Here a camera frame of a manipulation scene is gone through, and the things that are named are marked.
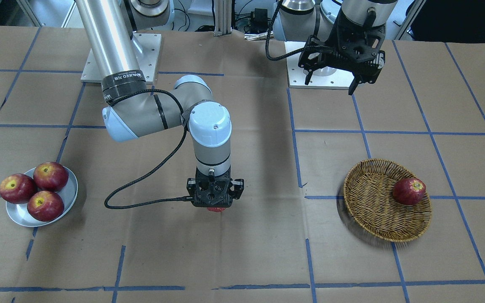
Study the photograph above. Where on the red yellow apple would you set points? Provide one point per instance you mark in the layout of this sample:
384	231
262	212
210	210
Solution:
216	209

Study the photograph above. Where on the woven wicker basket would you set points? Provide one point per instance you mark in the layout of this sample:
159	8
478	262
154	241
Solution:
368	196

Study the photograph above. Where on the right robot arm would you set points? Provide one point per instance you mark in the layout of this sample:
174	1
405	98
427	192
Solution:
134	111

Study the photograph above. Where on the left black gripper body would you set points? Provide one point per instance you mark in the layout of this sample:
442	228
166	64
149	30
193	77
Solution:
319	51

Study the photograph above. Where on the dark red apple in basket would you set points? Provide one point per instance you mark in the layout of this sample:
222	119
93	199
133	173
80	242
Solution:
409	191

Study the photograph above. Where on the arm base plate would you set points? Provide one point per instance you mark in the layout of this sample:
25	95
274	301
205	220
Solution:
329	77
147	54

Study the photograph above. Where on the red apple on plate near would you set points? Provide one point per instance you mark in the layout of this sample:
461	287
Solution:
45	206

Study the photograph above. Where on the light blue plate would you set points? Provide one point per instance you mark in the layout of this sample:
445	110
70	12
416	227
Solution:
20	215

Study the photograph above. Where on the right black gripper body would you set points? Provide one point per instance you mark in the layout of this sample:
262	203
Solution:
238	189

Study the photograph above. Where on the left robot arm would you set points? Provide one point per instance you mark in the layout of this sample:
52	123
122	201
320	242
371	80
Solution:
294	21

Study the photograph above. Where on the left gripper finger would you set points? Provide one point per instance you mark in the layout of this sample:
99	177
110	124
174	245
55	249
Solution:
357	80
308	72

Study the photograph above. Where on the aluminium frame post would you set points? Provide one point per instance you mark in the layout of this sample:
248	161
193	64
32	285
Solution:
222	15

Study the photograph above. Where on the red apple on plate far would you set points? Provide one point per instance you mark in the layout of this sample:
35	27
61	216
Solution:
17	189

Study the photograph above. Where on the red apple on plate side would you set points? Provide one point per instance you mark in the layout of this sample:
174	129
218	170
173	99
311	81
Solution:
50	176

